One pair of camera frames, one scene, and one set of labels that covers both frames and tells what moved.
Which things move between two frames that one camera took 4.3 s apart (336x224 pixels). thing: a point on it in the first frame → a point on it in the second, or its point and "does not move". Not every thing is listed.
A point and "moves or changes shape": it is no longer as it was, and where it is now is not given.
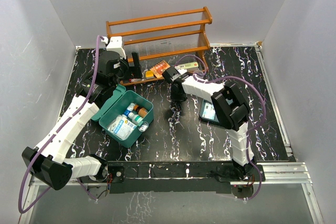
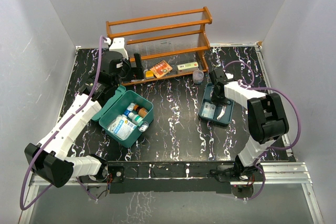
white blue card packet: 209,111 does not move
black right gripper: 175,98 → 217,102
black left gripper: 136,70 does not move
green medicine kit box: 116,102 does not move
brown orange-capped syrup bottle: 142,112 does not move
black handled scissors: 174,120 moves or changes shape
